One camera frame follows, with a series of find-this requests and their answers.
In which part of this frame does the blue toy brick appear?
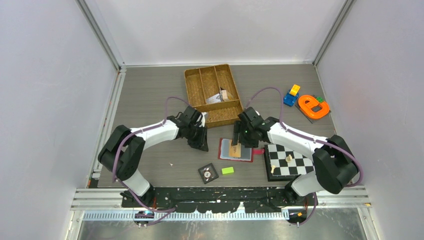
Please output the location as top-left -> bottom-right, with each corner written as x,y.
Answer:
283,92 -> 300,107

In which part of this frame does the green rectangular block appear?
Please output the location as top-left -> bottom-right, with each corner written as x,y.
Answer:
221,166 -> 235,175

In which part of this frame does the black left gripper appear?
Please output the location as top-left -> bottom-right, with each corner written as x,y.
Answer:
186,124 -> 209,152

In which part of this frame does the wooden chess piece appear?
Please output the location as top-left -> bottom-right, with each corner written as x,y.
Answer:
285,154 -> 293,163
270,165 -> 276,174

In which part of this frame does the woven wicker divided tray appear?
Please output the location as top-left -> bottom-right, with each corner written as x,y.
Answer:
184,64 -> 243,128

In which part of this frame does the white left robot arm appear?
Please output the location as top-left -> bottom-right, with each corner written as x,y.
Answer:
97,106 -> 209,207

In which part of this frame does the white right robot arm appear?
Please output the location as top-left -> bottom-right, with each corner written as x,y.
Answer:
233,107 -> 362,205

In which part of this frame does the yellow toy brick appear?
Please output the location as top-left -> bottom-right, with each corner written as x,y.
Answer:
289,84 -> 301,97

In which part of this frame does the poker chip in black case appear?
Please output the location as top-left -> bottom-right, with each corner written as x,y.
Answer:
197,163 -> 219,184

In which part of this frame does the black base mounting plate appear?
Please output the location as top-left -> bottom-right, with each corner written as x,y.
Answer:
120,186 -> 318,214

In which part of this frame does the gold orange credit card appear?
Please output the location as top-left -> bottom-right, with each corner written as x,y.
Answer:
228,142 -> 242,158

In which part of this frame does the black white chessboard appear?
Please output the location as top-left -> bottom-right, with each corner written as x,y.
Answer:
263,144 -> 315,182

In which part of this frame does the wooden chess piece lower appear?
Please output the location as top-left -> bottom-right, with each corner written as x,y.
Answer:
270,165 -> 276,174

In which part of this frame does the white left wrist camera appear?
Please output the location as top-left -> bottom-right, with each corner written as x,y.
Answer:
199,112 -> 209,127

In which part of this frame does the green toy brick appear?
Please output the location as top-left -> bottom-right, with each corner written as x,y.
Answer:
315,96 -> 325,104

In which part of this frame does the red leather card holder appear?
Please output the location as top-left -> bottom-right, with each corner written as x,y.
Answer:
217,138 -> 265,163

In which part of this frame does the wooden chess piece upper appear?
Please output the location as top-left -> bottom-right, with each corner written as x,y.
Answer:
285,154 -> 293,163

